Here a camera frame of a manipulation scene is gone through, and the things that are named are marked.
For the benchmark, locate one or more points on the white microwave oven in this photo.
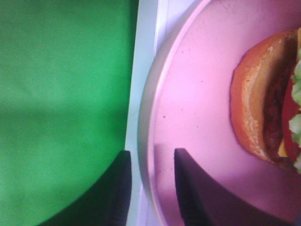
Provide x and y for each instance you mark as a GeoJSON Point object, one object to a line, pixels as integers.
{"type": "Point", "coordinates": [155, 20]}

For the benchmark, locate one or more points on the burger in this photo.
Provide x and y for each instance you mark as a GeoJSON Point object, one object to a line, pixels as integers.
{"type": "Point", "coordinates": [265, 100]}

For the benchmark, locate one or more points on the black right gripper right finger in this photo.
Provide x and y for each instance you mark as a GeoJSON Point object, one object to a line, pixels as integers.
{"type": "Point", "coordinates": [204, 202]}

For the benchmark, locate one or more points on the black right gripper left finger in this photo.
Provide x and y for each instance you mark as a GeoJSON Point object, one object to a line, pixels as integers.
{"type": "Point", "coordinates": [105, 203]}

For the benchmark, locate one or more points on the pink plate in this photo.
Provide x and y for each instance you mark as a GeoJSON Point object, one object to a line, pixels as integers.
{"type": "Point", "coordinates": [186, 104]}

